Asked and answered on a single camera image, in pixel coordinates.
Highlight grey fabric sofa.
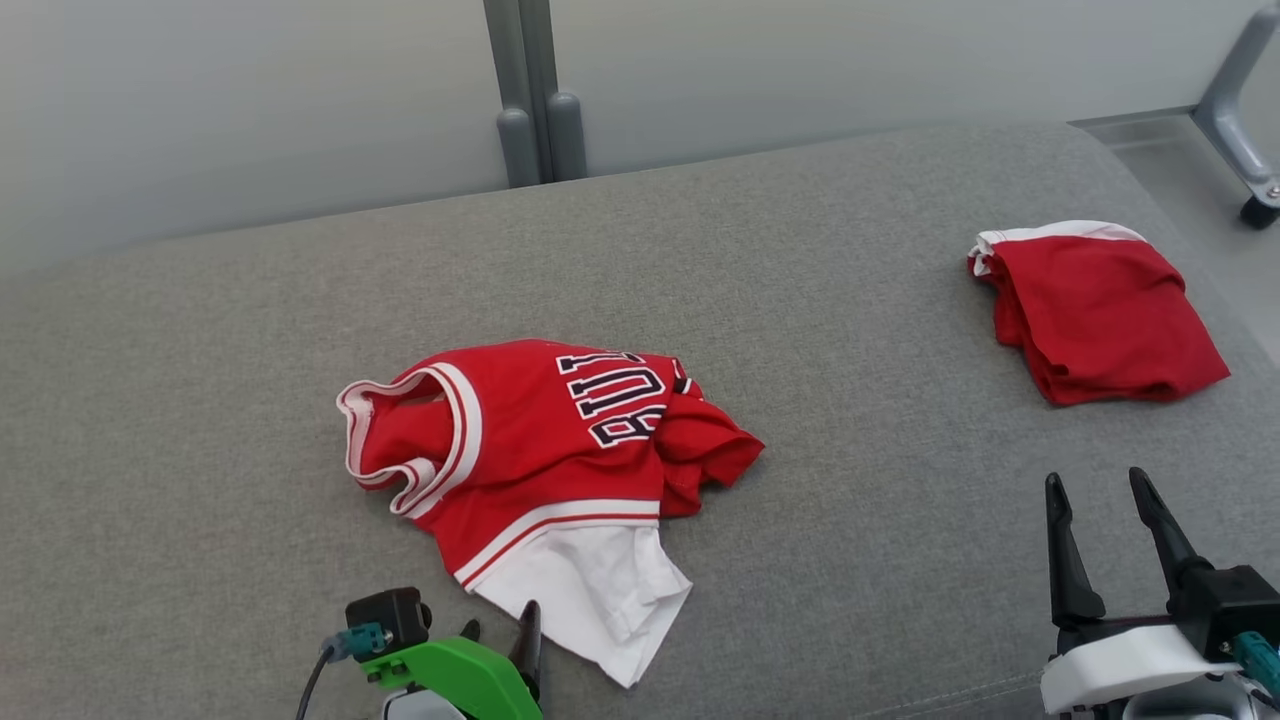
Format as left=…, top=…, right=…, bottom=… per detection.
left=0, top=120, right=1280, bottom=720

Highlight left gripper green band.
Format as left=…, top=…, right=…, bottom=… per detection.
left=360, top=600, right=544, bottom=720

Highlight red jersey with white sleeves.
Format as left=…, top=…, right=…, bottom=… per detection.
left=336, top=338, right=766, bottom=689

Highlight red shorts with white band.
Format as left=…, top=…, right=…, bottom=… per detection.
left=967, top=220, right=1232, bottom=407

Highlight grey metal leg with caster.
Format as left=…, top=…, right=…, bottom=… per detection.
left=1193, top=0, right=1280, bottom=231

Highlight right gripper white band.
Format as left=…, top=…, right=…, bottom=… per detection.
left=1040, top=467, right=1246, bottom=717

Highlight right camera cable teal plug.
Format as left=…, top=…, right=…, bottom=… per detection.
left=1232, top=632, right=1280, bottom=701

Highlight camera cable teal plug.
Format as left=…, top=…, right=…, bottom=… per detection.
left=1232, top=632, right=1280, bottom=701
left=295, top=622, right=393, bottom=720

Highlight left camera cable teal plug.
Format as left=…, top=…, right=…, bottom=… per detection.
left=295, top=622, right=393, bottom=720

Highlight grey partition base rail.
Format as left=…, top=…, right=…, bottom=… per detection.
left=1070, top=108, right=1201, bottom=136

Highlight grey partition post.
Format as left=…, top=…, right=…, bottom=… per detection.
left=483, top=0, right=541, bottom=189
left=520, top=0, right=589, bottom=183

